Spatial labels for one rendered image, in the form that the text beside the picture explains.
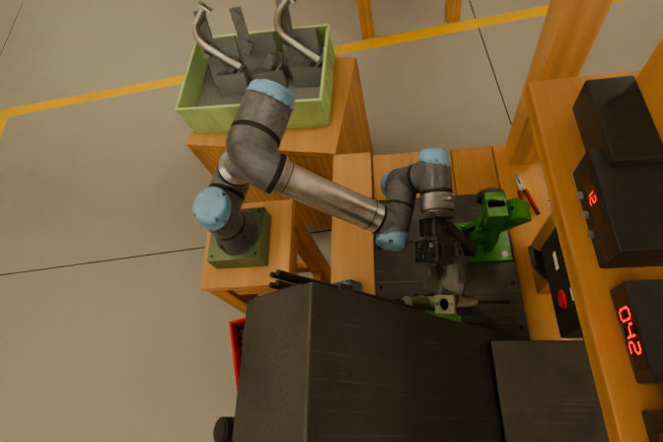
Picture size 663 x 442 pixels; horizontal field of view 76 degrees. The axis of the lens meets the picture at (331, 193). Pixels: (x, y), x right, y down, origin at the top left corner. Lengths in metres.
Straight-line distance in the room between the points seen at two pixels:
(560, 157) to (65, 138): 3.41
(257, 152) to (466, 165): 0.84
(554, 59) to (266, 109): 0.69
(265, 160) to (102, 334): 2.05
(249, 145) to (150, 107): 2.59
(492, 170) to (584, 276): 0.87
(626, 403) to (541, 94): 0.50
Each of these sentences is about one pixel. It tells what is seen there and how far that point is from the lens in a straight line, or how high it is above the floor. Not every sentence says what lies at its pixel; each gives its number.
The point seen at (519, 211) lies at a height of 1.15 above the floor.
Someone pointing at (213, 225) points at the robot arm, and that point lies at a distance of 1.29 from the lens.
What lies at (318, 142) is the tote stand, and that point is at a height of 0.79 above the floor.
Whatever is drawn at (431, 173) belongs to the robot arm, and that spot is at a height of 1.32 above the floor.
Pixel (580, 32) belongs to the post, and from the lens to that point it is 1.14.
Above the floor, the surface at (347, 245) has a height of 0.90.
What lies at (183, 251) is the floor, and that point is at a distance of 2.70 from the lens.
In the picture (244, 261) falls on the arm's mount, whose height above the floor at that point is 0.91.
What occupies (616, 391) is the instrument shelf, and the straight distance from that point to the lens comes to 0.70.
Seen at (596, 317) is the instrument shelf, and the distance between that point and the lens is 0.71.
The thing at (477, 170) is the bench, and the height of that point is 0.88.
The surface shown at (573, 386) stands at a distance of 0.99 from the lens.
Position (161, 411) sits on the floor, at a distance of 2.53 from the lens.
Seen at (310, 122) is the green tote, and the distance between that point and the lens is 1.78.
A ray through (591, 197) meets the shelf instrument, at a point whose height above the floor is 1.59.
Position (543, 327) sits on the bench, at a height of 0.88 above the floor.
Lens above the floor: 2.19
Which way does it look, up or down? 60 degrees down
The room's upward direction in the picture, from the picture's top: 21 degrees counter-clockwise
